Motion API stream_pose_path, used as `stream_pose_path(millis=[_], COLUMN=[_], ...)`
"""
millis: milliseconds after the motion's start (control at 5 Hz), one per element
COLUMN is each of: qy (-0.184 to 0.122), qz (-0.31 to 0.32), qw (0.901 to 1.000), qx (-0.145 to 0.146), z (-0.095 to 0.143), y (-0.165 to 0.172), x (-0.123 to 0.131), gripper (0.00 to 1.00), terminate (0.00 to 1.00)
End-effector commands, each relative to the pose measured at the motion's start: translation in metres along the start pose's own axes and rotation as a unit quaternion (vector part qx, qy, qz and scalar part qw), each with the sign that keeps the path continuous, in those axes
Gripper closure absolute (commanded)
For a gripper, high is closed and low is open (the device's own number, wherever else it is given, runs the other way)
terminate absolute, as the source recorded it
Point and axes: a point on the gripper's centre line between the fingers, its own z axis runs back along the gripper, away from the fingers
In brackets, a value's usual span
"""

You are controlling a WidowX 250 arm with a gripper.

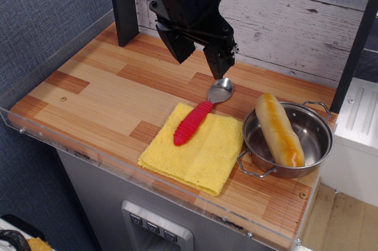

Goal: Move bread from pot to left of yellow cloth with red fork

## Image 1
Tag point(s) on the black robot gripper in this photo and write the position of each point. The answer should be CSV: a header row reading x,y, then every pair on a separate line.
x,y
182,23

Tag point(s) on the black right vertical post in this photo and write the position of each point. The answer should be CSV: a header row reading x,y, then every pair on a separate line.
x,y
354,56

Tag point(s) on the red-handled metal spoon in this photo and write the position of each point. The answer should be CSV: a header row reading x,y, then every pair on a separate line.
x,y
219,92

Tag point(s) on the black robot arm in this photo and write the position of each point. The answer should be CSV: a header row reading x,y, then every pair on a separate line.
x,y
181,24

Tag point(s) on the white ribbed block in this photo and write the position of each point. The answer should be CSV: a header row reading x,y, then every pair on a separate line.
x,y
357,119

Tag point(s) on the yellow cloth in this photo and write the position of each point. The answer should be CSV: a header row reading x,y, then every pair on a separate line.
x,y
205,161

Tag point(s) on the stainless steel pot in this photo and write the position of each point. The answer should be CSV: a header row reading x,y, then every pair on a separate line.
x,y
309,121

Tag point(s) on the toy bread loaf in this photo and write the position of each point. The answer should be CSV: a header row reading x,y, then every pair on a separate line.
x,y
279,135

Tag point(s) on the black and yellow object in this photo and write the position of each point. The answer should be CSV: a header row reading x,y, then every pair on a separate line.
x,y
17,234

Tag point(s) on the grey cabinet with button panel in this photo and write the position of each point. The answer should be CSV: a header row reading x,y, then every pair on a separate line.
x,y
126,212

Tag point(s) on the black left vertical post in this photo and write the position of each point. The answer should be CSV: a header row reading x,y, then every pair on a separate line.
x,y
126,20

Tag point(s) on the black vertical post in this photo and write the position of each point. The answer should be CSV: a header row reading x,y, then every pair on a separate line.
x,y
126,20
354,56

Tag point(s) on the clear acrylic table guard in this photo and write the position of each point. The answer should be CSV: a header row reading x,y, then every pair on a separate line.
x,y
103,107

